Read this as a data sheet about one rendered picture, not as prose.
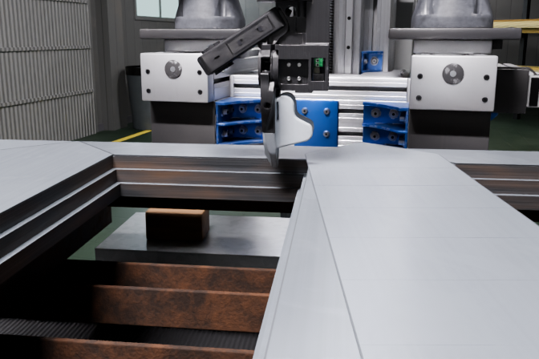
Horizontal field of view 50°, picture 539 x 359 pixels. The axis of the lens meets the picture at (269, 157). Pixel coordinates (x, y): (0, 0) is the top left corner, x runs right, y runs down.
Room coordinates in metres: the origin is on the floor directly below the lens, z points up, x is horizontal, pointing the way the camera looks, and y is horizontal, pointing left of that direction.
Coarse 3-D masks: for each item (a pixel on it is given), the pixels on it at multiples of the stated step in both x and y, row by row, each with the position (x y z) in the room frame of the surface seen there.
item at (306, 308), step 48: (48, 192) 0.58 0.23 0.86; (96, 192) 0.68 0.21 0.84; (144, 192) 0.73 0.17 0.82; (192, 192) 0.73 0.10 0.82; (240, 192) 0.72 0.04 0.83; (288, 192) 0.71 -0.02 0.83; (528, 192) 0.68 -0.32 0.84; (0, 240) 0.48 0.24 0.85; (48, 240) 0.54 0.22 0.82; (288, 240) 0.47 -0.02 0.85; (288, 288) 0.34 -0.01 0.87; (336, 288) 0.34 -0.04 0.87; (288, 336) 0.28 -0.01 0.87; (336, 336) 0.28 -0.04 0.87
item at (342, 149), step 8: (312, 152) 0.76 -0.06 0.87; (320, 152) 0.76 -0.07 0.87; (328, 152) 0.76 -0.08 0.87; (336, 152) 0.76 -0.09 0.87; (344, 152) 0.76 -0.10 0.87; (352, 152) 0.76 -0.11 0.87; (360, 152) 0.76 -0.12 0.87; (368, 152) 0.76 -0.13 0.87; (376, 152) 0.76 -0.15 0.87; (384, 152) 0.76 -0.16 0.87; (392, 152) 0.76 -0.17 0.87; (400, 152) 0.76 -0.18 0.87; (408, 152) 0.76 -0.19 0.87; (416, 152) 0.76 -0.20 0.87; (424, 152) 0.76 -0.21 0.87
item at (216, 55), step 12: (276, 12) 0.68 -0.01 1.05; (252, 24) 0.68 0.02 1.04; (264, 24) 0.68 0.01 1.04; (276, 24) 0.68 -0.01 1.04; (240, 36) 0.68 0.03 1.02; (252, 36) 0.68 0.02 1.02; (264, 36) 0.68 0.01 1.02; (216, 48) 0.68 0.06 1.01; (228, 48) 0.68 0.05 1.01; (240, 48) 0.68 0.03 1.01; (204, 60) 0.68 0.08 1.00; (216, 60) 0.68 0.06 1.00; (228, 60) 0.68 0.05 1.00; (216, 72) 0.69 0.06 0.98
